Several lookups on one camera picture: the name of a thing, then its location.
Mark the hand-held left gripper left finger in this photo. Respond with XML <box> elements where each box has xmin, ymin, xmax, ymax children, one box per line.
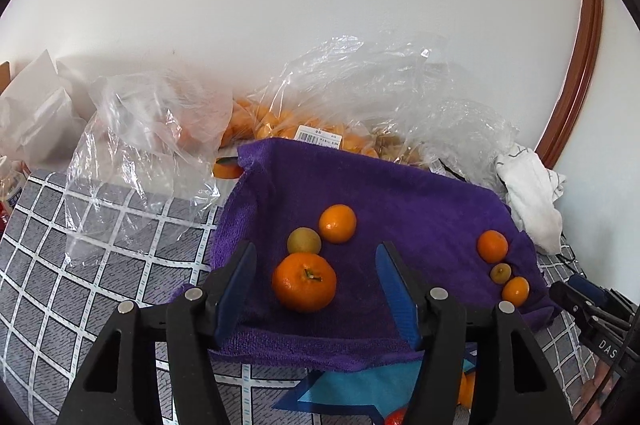
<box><xmin>56</xmin><ymin>241</ymin><xmax>258</xmax><ymax>425</ymax></box>

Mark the person's right hand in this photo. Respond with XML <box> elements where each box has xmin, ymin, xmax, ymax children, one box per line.
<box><xmin>575</xmin><ymin>362</ymin><xmax>618</xmax><ymax>423</ymax></box>

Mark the crumpled clear plastic bag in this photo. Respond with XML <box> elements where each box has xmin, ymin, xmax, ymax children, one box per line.
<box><xmin>65</xmin><ymin>67</ymin><xmax>236</xmax><ymax>266</ymax></box>

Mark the white cloth with dark lines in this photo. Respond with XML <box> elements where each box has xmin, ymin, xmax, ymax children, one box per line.
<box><xmin>495</xmin><ymin>144</ymin><xmax>568</xmax><ymax>256</ymax></box>

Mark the brown wooden door frame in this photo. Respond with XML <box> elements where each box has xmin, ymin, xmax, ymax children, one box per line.
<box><xmin>535</xmin><ymin>0</ymin><xmax>606</xmax><ymax>168</ymax></box>

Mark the purple towel-lined tray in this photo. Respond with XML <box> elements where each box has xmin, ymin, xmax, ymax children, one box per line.
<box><xmin>209</xmin><ymin>137</ymin><xmax>561</xmax><ymax>373</ymax></box>

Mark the clear plastic bag of oranges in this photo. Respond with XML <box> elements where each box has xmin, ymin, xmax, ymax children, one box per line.
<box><xmin>220</xmin><ymin>35</ymin><xmax>416</xmax><ymax>166</ymax></box>

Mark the large orange with stem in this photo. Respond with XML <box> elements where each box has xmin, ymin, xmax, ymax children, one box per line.
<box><xmin>272</xmin><ymin>252</ymin><xmax>337</xmax><ymax>312</ymax></box>

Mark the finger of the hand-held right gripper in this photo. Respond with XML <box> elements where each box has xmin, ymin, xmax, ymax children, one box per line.
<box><xmin>567</xmin><ymin>274</ymin><xmax>621</xmax><ymax>306</ymax></box>
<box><xmin>549</xmin><ymin>281</ymin><xmax>596</xmax><ymax>321</ymax></box>

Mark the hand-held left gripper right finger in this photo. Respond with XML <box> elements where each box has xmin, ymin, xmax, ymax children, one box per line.
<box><xmin>375</xmin><ymin>241</ymin><xmax>576</xmax><ymax>425</ymax></box>

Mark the white plastic bag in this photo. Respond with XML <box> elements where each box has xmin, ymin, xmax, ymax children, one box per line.
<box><xmin>0</xmin><ymin>50</ymin><xmax>101</xmax><ymax>163</ymax></box>

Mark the clear plastic bottle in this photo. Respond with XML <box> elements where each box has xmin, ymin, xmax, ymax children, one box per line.
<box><xmin>0</xmin><ymin>155</ymin><xmax>31</xmax><ymax>226</ymax></box>

